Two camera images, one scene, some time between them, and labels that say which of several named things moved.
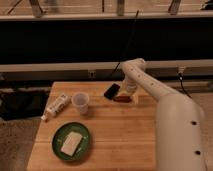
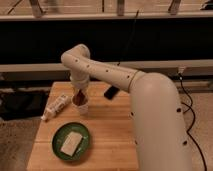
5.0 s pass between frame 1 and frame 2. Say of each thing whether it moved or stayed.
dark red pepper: moved
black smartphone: stayed
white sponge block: stayed
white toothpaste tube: stayed
